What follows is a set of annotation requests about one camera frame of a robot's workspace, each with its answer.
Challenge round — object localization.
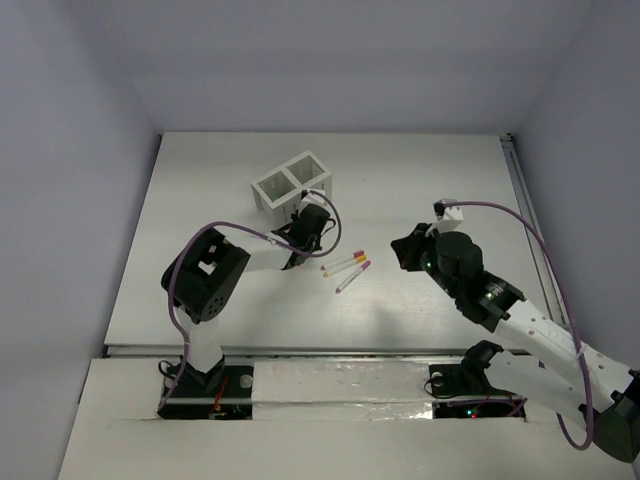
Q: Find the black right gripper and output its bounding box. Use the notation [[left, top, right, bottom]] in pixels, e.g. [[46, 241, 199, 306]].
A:
[[391, 222, 460, 298]]

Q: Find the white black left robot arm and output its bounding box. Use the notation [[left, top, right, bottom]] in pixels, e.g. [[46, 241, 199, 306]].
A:
[[161, 201, 342, 399]]

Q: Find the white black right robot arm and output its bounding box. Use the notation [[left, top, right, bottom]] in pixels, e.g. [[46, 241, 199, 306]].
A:
[[391, 223, 639, 463]]

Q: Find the white slotted stationery organizer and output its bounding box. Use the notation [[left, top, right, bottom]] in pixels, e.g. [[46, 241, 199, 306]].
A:
[[251, 150, 333, 228]]

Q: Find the magenta capped white marker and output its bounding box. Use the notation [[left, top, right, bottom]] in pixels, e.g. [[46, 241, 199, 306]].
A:
[[335, 260, 371, 294]]

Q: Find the yellow capped white marker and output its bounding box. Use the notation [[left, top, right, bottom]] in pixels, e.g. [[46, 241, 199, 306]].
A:
[[323, 257, 367, 277]]

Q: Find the pink capped white marker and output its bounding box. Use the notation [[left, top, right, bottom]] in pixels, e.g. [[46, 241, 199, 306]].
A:
[[320, 250, 366, 271]]

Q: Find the white foam front board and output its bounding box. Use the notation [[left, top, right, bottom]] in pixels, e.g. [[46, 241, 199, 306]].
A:
[[60, 359, 633, 479]]

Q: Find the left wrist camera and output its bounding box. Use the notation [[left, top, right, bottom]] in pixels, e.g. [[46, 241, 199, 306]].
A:
[[299, 189, 327, 209]]

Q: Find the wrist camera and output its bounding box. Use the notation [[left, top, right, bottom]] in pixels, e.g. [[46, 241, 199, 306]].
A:
[[427, 199, 463, 235], [299, 189, 327, 209]]

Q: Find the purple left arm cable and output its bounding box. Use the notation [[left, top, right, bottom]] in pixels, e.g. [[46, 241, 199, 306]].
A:
[[158, 188, 342, 416]]

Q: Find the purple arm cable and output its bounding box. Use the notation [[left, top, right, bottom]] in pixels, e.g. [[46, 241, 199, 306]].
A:
[[439, 199, 596, 452], [158, 188, 342, 416]]

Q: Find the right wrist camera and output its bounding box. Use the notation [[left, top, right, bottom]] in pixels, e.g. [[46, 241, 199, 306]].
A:
[[427, 199, 463, 235]]

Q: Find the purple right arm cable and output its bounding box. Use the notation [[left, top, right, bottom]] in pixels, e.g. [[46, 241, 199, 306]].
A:
[[439, 199, 596, 452]]

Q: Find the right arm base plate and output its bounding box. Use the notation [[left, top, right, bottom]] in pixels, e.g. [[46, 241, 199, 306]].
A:
[[427, 363, 493, 400]]

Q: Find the aluminium side rail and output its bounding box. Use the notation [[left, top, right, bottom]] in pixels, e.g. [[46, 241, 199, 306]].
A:
[[499, 134, 571, 331]]

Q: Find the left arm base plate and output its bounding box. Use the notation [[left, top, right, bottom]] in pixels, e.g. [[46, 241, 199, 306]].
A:
[[157, 362, 254, 420]]

